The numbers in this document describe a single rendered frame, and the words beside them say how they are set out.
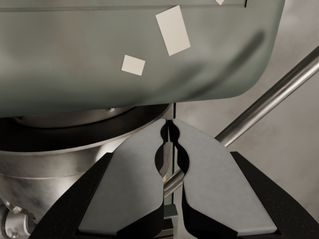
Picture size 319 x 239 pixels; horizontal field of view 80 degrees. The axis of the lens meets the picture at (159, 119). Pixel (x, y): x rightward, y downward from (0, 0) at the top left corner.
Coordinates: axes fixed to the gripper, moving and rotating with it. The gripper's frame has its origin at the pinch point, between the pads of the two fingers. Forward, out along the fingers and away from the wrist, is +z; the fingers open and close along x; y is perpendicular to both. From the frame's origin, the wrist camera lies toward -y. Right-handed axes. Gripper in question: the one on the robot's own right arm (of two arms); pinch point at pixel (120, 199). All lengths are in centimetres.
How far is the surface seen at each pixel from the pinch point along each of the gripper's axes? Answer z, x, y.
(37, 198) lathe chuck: -7.2, 15.3, -20.9
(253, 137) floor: 121, -108, 69
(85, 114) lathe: -0.9, 10.7, -29.2
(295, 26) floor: 131, -108, -30
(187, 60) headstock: 9.6, 17.5, -36.6
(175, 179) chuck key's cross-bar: 8.0, 21.3, -27.5
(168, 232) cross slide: 14.8, -10.9, 36.7
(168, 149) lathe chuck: 10.2, 7.9, -20.1
